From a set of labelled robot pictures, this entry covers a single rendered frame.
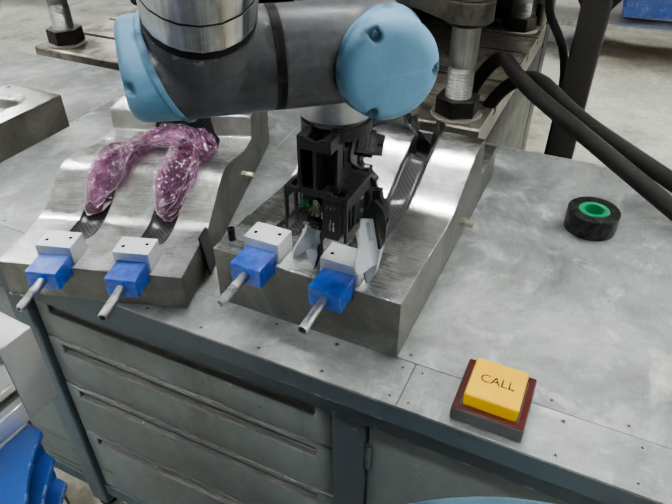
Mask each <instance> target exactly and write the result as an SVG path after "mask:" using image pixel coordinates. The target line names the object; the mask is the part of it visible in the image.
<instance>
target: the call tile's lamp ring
mask: <svg viewBox="0 0 672 504"><path fill-rule="evenodd" d="M476 361H477V360H474V359H470V361H469V364H468V366H467V369H466V371H465V374H464V376H463V379H462V382H461V384H460V387H459V389H458V392H457V394H456V397H455V399H454V402H453V404H452V406H453V407H455V408H458V409H461V410H464V411H467V412H470V413H473V414H475V415H478V416H481V417H484V418H487V419H490V420H492V421H495V422H498V423H501V424H504V425H507V426H509V427H512V428H515V429H518V430H521V431H523V430H524V426H525V422H526V419H527V415H528V411H529V407H530V403H531V400H532V396H533V392H534V388H535V385H536V381H537V380H536V379H533V378H530V377H529V379H528V382H530V383H529V386H528V390H527V393H526V397H525V401H524V404H523V408H522V412H521V415H520V419H519V422H518V423H515V422H512V421H509V420H506V419H503V418H501V417H498V416H495V415H492V414H489V413H486V412H483V411H481V410H478V409H475V408H472V407H469V406H466V405H463V404H460V401H461V399H462V396H463V393H464V391H465V388H466V386H467V383H468V380H469V378H470V375H471V373H472V370H473V367H474V365H475V363H476Z"/></svg>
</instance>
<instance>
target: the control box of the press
mask: <svg viewBox="0 0 672 504"><path fill-rule="evenodd" d="M621 1H622V0H578V2H579V4H580V12H579V16H578V20H577V25H576V29H575V33H574V37H573V42H572V46H571V50H570V55H569V57H568V51H567V45H566V41H565V38H564V36H563V33H562V30H561V28H560V26H559V24H558V21H557V19H556V17H555V13H554V8H553V0H545V1H544V3H545V14H546V18H547V21H548V24H549V26H550V28H551V31H552V33H553V35H554V37H555V40H556V43H557V46H558V51H559V57H560V77H559V84H558V86H559V87H560V88H561V89H562V90H563V91H564V92H565V93H566V94H567V95H568V96H569V97H570V98H571V99H572V100H573V101H574V102H575V103H576V104H578V105H579V106H580V107H581V108H582V109H583V110H585V108H586V105H587V101H588V97H589V93H590V89H591V86H592V82H593V78H594V74H595V70H596V67H597V63H598V59H599V55H600V51H601V47H602V44H603V40H604V36H605V32H606V28H607V25H608V21H609V17H610V13H611V10H612V9H614V8H615V7H616V6H617V5H618V4H619V3H620V2H621ZM576 143H577V141H576V140H575V139H574V138H573V137H571V136H570V135H569V134H568V133H567V132H565V131H564V130H563V129H562V128H561V127H560V126H558V125H557V124H556V123H555V122H554V121H553V120H552V122H551V126H550V130H549V135H548V139H547V143H546V147H545V151H544V154H547V155H552V156H557V157H562V158H567V159H572V158H573V154H574V150H575V147H576Z"/></svg>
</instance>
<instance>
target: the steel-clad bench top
mask: <svg viewBox="0 0 672 504"><path fill-rule="evenodd" d="M8 83H9V84H14V85H18V86H23V87H27V88H32V89H36V90H41V91H45V92H50V93H54V94H59V95H61V97H62V101H63V104H64V108H65V111H66V115H67V118H68V122H69V125H70V126H69V127H67V128H65V129H63V130H61V131H59V132H58V133H56V134H54V135H52V136H50V137H48V138H46V139H44V140H43V141H41V142H39V143H37V144H35V145H33V146H31V147H29V148H27V149H26V150H24V151H22V152H20V153H18V154H16V155H14V156H12V157H10V158H9V159H7V160H5V161H3V162H1V163H0V258H1V257H2V256H3V255H4V254H5V253H6V252H7V251H8V250H9V248H10V247H11V246H12V245H13V244H14V243H15V242H16V241H17V240H18V239H19V238H20V237H21V236H22V235H23V234H24V233H25V232H26V231H27V230H28V229H29V228H30V227H31V225H32V224H33V223H34V222H35V221H36V220H37V219H38V218H39V216H40V215H41V213H42V212H43V210H44V208H45V205H46V203H47V201H48V198H49V195H50V193H51V190H52V187H53V184H54V182H55V179H56V176H57V174H58V172H59V170H60V168H61V166H62V164H63V162H64V161H65V160H66V159H67V158H68V157H69V156H70V155H72V154H73V153H75V152H77V151H79V150H81V149H84V148H86V147H89V146H91V145H94V144H96V143H98V142H100V141H101V140H103V139H104V138H105V137H106V136H107V135H108V134H109V133H110V132H111V131H112V130H113V124H112V117H111V107H112V106H113V105H114V104H115V103H116V102H117V101H118V100H119V99H121V98H122V97H123V96H124V95H125V93H124V87H123V83H122V79H121V74H120V71H118V70H113V69H108V68H103V67H98V66H93V65H87V64H82V63H77V62H72V61H67V60H62V59H57V58H52V57H47V56H41V55H36V54H31V53H26V52H21V51H16V50H11V49H9V50H6V51H4V52H1V53H0V86H3V85H5V84H8ZM267 113H268V126H269V140H270V143H269V145H268V147H267V149H266V151H265V153H264V155H263V157H262V159H261V161H260V163H259V165H258V167H257V169H256V171H255V173H254V178H253V179H251V181H250V183H249V185H248V188H247V190H246V192H245V194H244V196H243V198H242V200H241V202H240V204H239V206H238V208H237V210H236V212H235V214H234V216H233V218H232V220H231V222H230V224H229V226H228V227H230V226H233V227H234V228H235V227H236V226H237V225H238V224H239V223H240V222H241V221H242V220H243V219H244V218H245V217H246V216H247V215H249V214H251V213H252V212H254V211H255V210H256V209H257V208H258V207H259V206H260V205H261V204H263V203H264V202H265V201H266V200H267V199H269V198H270V197H271V196H272V195H273V194H274V193H276V192H277V191H278V190H279V189H280V188H281V187H282V186H283V185H284V184H286V182H287V181H288V180H289V179H290V177H291V176H292V174H293V173H294V171H295V169H296V167H297V166H298V162H297V138H296V135H297V134H298V133H299V132H300V131H301V115H300V114H299V112H298V108H296V109H287V110H283V109H282V110H272V111H267ZM485 145H490V146H495V147H497V151H496V157H495V162H494V168H493V174H492V177H491V179H490V181H489V183H488V185H487V187H486V188H485V190H484V192H483V194H482V196H481V198H480V200H479V202H478V204H477V206H476V207H475V209H474V211H473V213H472V215H471V217H470V219H469V220H472V221H474V225H473V228H469V227H465V228H464V230H463V232H462V234H461V236H460V238H459V240H458V242H457V244H456V246H455V247H454V249H453V251H452V253H451V255H450V257H449V259H448V261H447V263H446V265H445V266H444V268H443V270H442V272H441V274H440V276H439V278H438V280H437V282H436V284H435V286H434V287H433V289H432V291H431V293H430V295H429V297H428V299H427V301H426V303H425V305H424V306H423V308H422V310H421V312H420V314H419V316H418V318H417V320H416V322H415V324H414V325H413V327H412V329H411V331H410V333H409V335H408V337H407V339H406V341H405V343H404V345H403V346H402V348H401V350H400V352H399V354H398V356H397V358H395V357H392V356H389V355H386V354H383V353H380V352H377V351H374V350H371V349H368V348H365V347H362V346H359V345H356V344H353V343H350V342H347V341H344V340H341V339H338V338H335V337H332V336H329V335H326V334H323V333H320V332H317V331H314V330H311V329H310V330H309V331H308V333H307V334H301V333H300V332H299V331H298V326H299V325H297V324H294V323H291V322H288V321H285V320H282V319H279V318H276V317H273V316H270V315H267V314H264V313H261V312H258V311H255V310H252V309H249V308H246V307H243V306H240V305H237V304H234V303H231V302H228V301H227V303H226V304H224V305H219V304H218V303H217V301H218V298H219V296H220V289H219V282H218V276H217V269H216V266H215V268H214V270H213V272H212V274H211V275H209V272H208V269H207V270H206V272H205V274H204V276H203V278H202V280H201V282H200V284H199V286H198V288H197V290H196V292H195V294H194V296H193V298H192V300H191V302H190V304H189V307H188V308H177V307H166V306H156V305H145V304H135V303H125V302H118V303H117V305H116V306H117V307H120V308H123V309H125V310H128V311H131V312H134V313H136V314H139V315H142V316H145V317H147V318H150V319H153V320H156V321H158V322H161V323H164V324H167V325H169V326H172V327H175V328H178V329H180V330H183V331H186V332H189V333H191V334H194V335H197V336H199V337H202V338H205V339H208V340H210V341H213V342H216V343H219V344H221V345H224V346H227V347H230V348H232V349H235V350H238V351H241V352H243V353H246V354H249V355H252V356H254V357H257V358H260V359H263V360H265V361H268V362H271V363H274V364H276V365H279V366H282V367H285V368H287V369H290V370H293V371H296V372H298V373H301V374H304V375H306V376H309V377H312V378H315V379H317V380H320V381H323V382H326V383H328V384H331V385H334V386H337V387H339V388H342V389H345V390H348V391H350V392H353V393H356V394H359V395H361V396H364V397H367V398H370V399H372V400H375V401H378V402H381V403H383V404H386V405H389V406H392V407H394V408H395V407H396V408H397V409H400V410H403V411H405V412H408V413H411V414H413V415H416V416H419V417H422V418H424V419H427V420H430V421H433V422H435V423H438V424H441V425H444V426H446V427H449V428H452V429H455V430H457V431H460V432H463V433H466V434H468V435H471V436H474V437H477V438H479V439H482V440H485V441H488V442H490V443H493V444H496V445H499V446H501V447H504V448H507V449H510V450H512V451H515V452H518V453H520V454H523V455H526V456H529V457H531V458H534V459H537V460H540V461H542V462H545V463H548V464H551V465H553V466H556V467H559V468H562V469H564V470H567V471H570V472H573V473H575V474H578V475H581V476H584V477H586V478H589V479H592V480H595V481H597V482H600V483H603V484H606V485H608V486H611V487H614V488H617V489H619V490H622V491H625V492H628V493H630V494H633V495H636V496H638V497H641V498H644V499H647V500H649V501H652V502H655V503H658V504H672V221H670V220H669V219H668V218H667V217H666V216H664V215H663V214H662V213H661V212H660V211H659V210H657V209H656V208H655V207H654V206H653V205H651V204H650V203H649V202H648V201H647V200H646V199H644V198H643V197H642V196H641V195H640V194H639V193H637V192H636V191H635V190H634V189H633V188H631V187H630V186H629V185H628V184H627V183H626V182H624V181H623V180H622V179H621V178H620V177H619V176H617V175H616V174H615V173H614V172H613V171H611V170H610V169H609V168H608V167H607V166H603V165H598V164H593V163H588V162H583V161H578V160H573V159H567V158H562V157H557V156H552V155H547V154H542V153H537V152H532V151H527V150H521V149H516V148H511V147H506V146H501V145H496V144H491V143H486V142H485ZM584 196H589V197H597V198H601V199H604V200H607V201H609V202H611V203H613V204H614V205H615V206H617V207H618V209H619V210H620V212H621V218H620V221H619V224H618V227H617V230H616V233H615V235H614V237H613V238H611V239H609V240H606V241H599V242H595V241H588V240H584V239H580V238H578V237H576V236H574V235H572V234H571V233H569V232H568V231H567V230H566V228H565V227H564V218H565V215H566V211H567V207H568V204H569V202H570V201H571V200H573V199H575V198H578V197H584ZM478 358H482V359H485V360H488V361H491V362H495V363H498V364H501V365H504V366H507V367H510V368H513V369H517V370H520V371H523V372H526V373H528V374H529V377H530V378H533V379H536V380H537V384H536V388H535V392H534V396H533V399H532V403H531V407H530V411H529V415H528V418H527V422H526V426H525V430H524V433H523V437H522V440H521V442H517V441H514V440H511V439H508V438H506V437H503V436H500V435H497V434H494V433H492V432H489V431H486V430H483V429H480V428H478V427H475V426H472V425H469V424H467V423H464V422H461V421H458V420H455V419H453V418H450V417H449V415H450V410H451V405H452V403H453V400H454V398H455V395H456V392H457V390H458V387H459V385H460V382H461V380H462V377H463V375H464V372H465V370H466V367H467V365H468V362H469V360H470V359H474V360H477V359H478ZM415 365H416V366H415ZM407 382H408V383H407ZM406 384H407V385H406ZM405 386H406V387H405ZM404 388H405V389H404ZM403 390H404V391H403ZM402 392H403V393H402Z"/></svg>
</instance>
